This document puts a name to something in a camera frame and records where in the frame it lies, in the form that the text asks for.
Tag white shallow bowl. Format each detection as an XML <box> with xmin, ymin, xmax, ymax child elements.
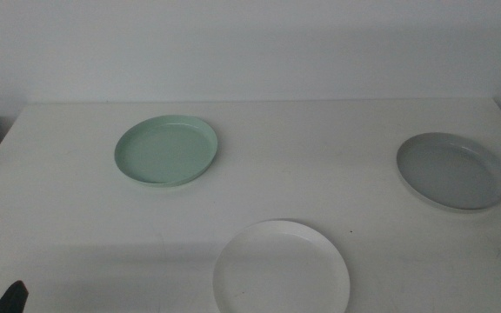
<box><xmin>212</xmin><ymin>219</ymin><xmax>351</xmax><ymax>313</ymax></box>

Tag mint green shallow bowl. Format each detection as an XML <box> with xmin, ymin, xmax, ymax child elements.
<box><xmin>114</xmin><ymin>114</ymin><xmax>219</xmax><ymax>189</ymax></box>

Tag grey shallow bowl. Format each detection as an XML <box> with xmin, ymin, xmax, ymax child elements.
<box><xmin>396</xmin><ymin>131</ymin><xmax>501</xmax><ymax>213</ymax></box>

